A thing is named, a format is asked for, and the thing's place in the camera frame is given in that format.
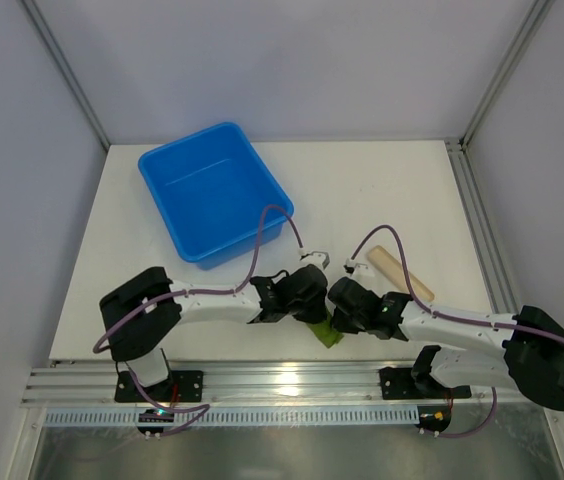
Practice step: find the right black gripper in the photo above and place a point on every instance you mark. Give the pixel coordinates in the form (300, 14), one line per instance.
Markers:
(339, 317)

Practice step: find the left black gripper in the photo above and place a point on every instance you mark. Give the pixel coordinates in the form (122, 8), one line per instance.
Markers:
(315, 310)

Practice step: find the green paper napkin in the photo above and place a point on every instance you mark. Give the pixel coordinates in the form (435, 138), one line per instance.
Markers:
(326, 333)

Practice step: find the beige cutlery tray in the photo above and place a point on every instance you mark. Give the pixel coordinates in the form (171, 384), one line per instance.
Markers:
(392, 269)

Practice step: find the blue plastic bin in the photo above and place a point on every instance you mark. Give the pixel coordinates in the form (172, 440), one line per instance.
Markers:
(210, 189)

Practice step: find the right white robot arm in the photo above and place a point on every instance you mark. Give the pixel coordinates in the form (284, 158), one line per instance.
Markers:
(523, 351)

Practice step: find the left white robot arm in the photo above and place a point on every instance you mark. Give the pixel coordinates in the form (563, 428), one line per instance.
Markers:
(138, 315)

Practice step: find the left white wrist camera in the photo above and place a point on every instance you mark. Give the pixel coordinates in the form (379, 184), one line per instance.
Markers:
(319, 259)

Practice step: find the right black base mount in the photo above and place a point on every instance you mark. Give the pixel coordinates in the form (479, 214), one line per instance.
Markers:
(396, 383)

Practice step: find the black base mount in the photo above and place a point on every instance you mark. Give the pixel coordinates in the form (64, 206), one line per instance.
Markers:
(396, 383)
(182, 386)

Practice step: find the white slotted cable duct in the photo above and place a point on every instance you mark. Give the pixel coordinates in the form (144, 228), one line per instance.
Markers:
(236, 416)

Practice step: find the right aluminium side rail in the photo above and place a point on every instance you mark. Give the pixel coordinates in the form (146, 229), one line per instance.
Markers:
(500, 288)

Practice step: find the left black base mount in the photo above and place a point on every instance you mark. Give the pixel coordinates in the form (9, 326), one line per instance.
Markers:
(182, 386)

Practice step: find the aluminium front rail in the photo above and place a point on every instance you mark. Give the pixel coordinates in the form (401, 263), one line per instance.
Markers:
(225, 383)

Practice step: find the right aluminium frame post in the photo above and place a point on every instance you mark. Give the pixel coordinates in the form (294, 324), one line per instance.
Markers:
(514, 53)

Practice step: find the aluminium frame post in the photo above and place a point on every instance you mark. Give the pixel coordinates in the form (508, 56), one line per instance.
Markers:
(53, 48)
(514, 53)

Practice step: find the left aluminium frame post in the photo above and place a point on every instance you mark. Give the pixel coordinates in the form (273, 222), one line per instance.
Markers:
(53, 48)

